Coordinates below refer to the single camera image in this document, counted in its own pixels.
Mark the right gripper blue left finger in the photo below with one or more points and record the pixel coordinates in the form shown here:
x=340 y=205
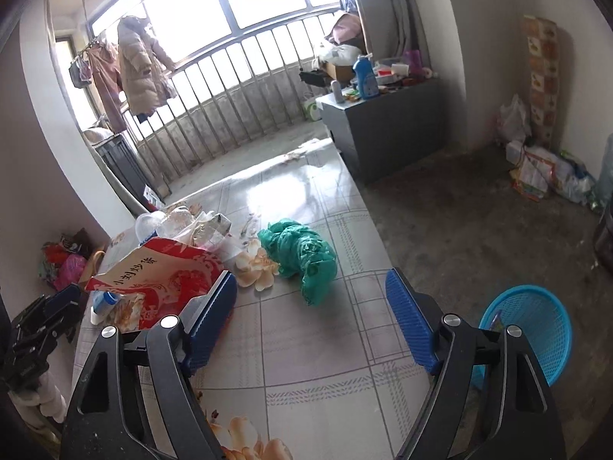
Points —
x=203 y=319

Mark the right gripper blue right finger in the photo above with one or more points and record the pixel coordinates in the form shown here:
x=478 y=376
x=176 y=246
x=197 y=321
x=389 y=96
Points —
x=416 y=316

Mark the red white snack bag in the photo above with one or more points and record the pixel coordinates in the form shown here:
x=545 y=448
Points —
x=155 y=280

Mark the green plastic bag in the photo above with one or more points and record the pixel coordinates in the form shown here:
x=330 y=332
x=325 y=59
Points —
x=302 y=252

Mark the blue medicine box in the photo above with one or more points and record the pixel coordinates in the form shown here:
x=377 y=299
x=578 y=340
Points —
x=103 y=303

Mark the clear plastic cup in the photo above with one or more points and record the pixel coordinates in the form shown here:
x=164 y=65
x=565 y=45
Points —
x=146 y=225

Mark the blue mesh trash basket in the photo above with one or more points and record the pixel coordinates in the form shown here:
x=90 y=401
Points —
x=544 y=321

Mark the pile of packaging trash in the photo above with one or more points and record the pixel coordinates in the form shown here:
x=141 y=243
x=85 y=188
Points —
x=537 y=172

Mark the white gloved left hand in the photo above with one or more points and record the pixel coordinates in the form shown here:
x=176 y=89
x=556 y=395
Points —
x=42 y=402

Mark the pile of bags on floor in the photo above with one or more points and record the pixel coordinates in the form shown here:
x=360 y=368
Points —
x=73 y=259

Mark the grey cabinet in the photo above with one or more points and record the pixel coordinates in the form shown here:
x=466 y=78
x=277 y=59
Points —
x=382 y=135

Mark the black rice cooker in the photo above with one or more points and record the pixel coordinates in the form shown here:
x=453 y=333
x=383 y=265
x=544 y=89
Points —
x=603 y=240

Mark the white green paper bag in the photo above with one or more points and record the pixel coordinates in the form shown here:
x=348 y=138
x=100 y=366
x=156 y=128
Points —
x=311 y=110

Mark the white plastic bag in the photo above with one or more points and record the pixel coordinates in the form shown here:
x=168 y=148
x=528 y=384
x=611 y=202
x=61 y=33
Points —
x=513 y=121

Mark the metal balcony railing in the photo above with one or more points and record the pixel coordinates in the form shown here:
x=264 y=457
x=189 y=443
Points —
x=229 y=89

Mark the empty blue water jug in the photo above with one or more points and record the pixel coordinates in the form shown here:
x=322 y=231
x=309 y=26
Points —
x=604 y=186

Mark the blue detergent bottle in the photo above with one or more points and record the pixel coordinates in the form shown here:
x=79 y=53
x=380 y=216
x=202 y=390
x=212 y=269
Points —
x=365 y=77

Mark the beige down jacket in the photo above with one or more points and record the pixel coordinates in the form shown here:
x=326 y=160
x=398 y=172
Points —
x=144 y=68

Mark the purple cup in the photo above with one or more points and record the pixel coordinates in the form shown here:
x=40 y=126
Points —
x=413 y=59

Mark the pink hanging garment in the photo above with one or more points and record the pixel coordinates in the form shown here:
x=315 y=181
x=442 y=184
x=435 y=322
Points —
x=106 y=75

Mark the grey curtain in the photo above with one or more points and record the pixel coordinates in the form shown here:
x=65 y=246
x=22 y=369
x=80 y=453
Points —
x=391 y=27

